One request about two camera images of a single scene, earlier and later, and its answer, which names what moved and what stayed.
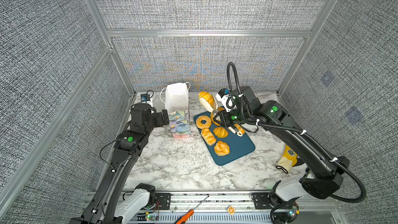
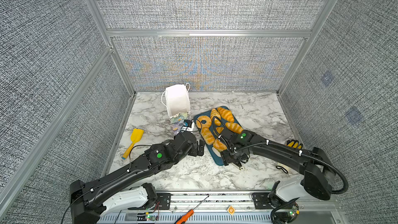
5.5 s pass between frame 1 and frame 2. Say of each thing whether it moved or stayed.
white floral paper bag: stayed
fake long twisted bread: stayed
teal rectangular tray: stayed
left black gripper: moved
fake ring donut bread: stayed
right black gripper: moved
